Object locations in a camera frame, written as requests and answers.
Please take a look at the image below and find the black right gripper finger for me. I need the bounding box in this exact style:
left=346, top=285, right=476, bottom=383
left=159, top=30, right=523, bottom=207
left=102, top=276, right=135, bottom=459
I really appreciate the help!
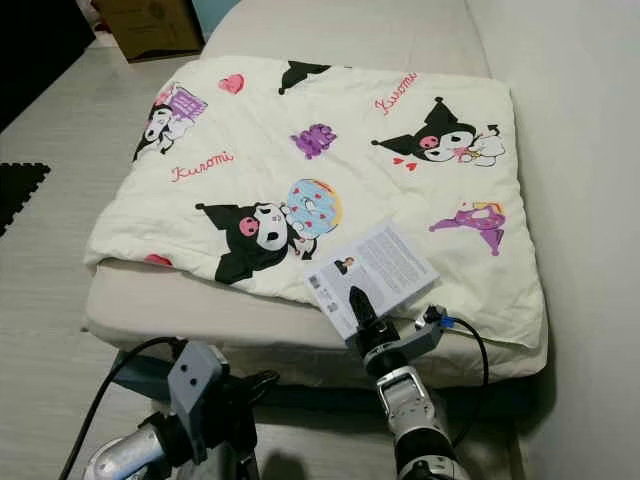
left=348, top=286, right=383, bottom=339

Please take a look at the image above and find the cream cartoon print blanket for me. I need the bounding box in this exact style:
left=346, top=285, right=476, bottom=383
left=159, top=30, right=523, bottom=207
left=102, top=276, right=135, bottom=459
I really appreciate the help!
left=85, top=55, right=551, bottom=351

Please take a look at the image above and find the black puzzle foam mat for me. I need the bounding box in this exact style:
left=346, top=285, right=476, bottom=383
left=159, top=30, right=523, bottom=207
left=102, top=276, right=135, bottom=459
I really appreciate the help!
left=0, top=162, right=52, bottom=237

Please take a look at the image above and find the large brown cardboard box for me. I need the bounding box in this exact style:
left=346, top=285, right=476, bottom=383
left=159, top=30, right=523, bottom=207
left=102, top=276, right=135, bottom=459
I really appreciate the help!
left=95, top=0, right=207, bottom=64

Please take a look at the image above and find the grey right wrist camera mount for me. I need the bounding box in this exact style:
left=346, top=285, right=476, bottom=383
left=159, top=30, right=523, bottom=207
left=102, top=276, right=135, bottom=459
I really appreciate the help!
left=390, top=305, right=453, bottom=361

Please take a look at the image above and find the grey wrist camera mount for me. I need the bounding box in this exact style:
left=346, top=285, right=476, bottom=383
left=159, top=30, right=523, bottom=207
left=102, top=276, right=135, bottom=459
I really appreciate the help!
left=390, top=305, right=453, bottom=361
left=168, top=340, right=231, bottom=438

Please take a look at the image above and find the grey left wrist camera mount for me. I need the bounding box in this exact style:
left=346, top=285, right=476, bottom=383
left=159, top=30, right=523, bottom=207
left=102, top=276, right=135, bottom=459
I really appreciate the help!
left=168, top=340, right=231, bottom=438

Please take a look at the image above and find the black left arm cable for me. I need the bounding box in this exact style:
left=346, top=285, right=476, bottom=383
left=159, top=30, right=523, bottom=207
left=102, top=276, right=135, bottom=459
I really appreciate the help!
left=58, top=336, right=187, bottom=480

